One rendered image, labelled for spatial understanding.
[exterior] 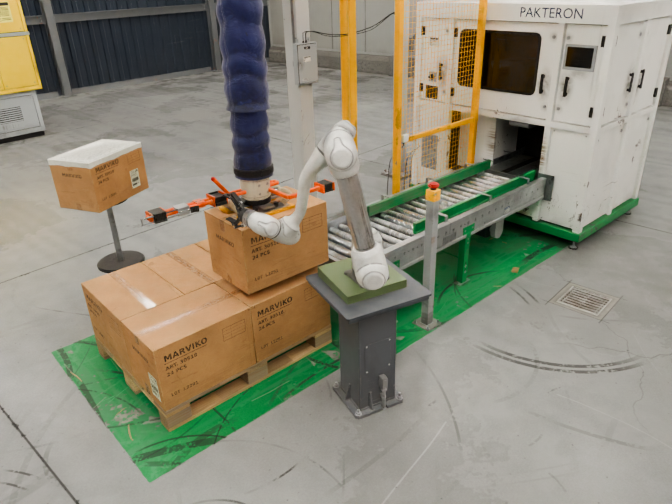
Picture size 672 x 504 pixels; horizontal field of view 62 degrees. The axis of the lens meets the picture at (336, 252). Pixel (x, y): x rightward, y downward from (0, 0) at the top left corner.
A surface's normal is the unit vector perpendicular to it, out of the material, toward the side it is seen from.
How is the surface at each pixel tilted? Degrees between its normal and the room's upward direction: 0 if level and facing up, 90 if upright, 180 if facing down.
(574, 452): 0
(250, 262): 90
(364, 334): 90
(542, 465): 0
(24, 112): 91
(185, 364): 90
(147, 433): 0
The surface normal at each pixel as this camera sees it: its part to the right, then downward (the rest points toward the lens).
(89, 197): -0.36, 0.43
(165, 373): 0.67, 0.31
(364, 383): 0.46, 0.39
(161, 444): -0.03, -0.89
